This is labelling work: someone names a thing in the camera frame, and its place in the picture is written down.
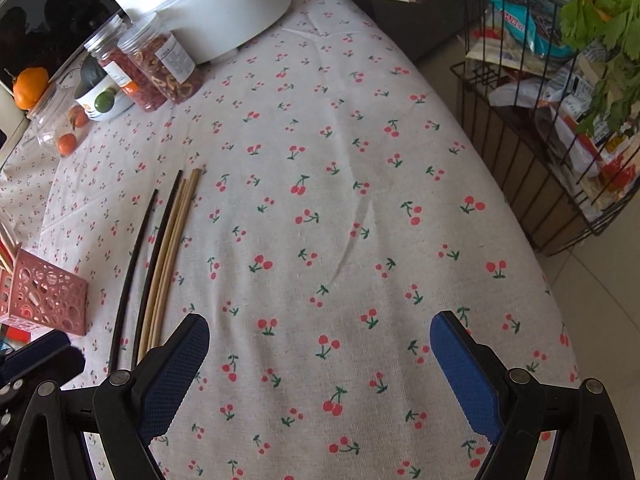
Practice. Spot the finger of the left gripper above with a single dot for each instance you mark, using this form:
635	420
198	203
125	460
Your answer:
50	358

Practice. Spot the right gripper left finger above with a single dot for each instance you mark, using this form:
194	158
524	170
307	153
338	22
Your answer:
43	428

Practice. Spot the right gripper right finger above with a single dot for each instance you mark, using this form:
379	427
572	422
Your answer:
511	409

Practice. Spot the pink perforated utensil basket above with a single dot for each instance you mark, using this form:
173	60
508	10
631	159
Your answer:
38	295

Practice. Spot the light bamboo chopstick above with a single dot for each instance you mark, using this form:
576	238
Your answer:
8	247

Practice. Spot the black chopstick gold band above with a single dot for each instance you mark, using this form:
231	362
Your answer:
151	268

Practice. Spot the glass jar with tangerines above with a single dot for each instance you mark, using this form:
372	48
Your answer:
61	123

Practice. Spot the white bowl green knob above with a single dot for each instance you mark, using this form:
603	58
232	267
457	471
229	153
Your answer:
104	101

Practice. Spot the large orange fruit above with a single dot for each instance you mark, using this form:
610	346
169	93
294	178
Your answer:
29	86

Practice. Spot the cherry print tablecloth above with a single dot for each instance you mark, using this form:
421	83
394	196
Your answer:
340	207

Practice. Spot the dark green squash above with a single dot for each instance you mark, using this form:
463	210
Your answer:
91	74

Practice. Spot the jar of red berries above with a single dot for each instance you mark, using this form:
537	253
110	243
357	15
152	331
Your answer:
103	46

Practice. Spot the jar of dried fruit rings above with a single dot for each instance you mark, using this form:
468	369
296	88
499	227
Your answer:
156	51

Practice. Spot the black microwave oven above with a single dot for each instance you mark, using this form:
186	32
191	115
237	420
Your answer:
47	33

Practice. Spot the green leafy vegetables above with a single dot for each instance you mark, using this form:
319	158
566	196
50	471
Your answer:
614	24

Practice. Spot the black wire rack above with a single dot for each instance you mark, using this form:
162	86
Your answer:
525	93

